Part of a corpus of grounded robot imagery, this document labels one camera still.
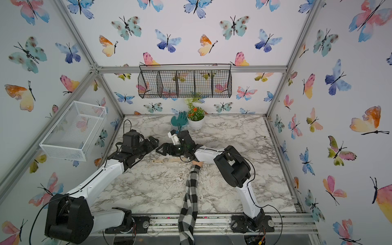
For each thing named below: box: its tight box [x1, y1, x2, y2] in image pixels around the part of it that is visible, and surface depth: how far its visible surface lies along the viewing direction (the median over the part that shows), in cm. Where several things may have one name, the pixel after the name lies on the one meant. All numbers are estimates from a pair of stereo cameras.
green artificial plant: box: [184, 94, 205, 122], surface depth 106 cm
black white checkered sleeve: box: [178, 165, 201, 245], surface depth 77 cm
